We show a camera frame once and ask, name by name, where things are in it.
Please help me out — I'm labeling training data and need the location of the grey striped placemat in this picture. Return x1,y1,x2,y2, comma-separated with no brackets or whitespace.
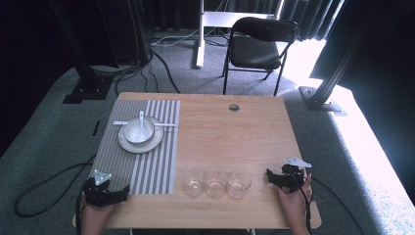
89,99,181,196

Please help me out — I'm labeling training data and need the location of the white round plate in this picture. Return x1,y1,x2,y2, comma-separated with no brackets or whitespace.
117,116,165,155

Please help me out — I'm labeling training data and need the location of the white floor cable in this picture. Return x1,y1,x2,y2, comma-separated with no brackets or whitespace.
152,28,201,47

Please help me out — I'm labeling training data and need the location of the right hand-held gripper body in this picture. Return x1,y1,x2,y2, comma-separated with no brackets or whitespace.
279,157,313,194

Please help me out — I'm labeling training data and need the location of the black metal stand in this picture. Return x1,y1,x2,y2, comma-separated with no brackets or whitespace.
48,0,115,105
298,19,376,118

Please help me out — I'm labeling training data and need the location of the clear drinking glass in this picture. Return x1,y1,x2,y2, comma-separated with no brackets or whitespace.
205,168,228,198
227,170,253,200
182,167,206,198

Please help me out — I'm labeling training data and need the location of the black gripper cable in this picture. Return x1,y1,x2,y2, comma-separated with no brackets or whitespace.
301,169,366,235
14,153,98,218

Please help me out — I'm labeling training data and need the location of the dark curtain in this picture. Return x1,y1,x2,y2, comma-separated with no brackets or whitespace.
224,0,346,42

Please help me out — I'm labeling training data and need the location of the white chopstick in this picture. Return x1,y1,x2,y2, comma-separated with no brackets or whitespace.
113,120,176,126

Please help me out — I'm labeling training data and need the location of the person's left hand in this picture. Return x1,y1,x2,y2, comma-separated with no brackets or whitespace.
79,195,115,231

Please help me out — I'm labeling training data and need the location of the person's right hand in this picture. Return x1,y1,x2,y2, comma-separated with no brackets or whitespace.
274,172,313,227

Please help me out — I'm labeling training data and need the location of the black folding chair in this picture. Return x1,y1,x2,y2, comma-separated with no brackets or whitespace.
221,17,300,97

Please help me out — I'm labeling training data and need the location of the white ceramic spoon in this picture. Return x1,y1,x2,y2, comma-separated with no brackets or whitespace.
134,110,149,138

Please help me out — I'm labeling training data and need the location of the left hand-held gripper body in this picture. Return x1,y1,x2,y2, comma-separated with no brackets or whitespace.
83,168,114,208

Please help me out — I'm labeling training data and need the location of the black floor cable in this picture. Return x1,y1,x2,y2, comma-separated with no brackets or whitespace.
114,48,181,96

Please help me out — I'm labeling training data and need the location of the white bowl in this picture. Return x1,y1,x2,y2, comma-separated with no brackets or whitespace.
122,117,156,145

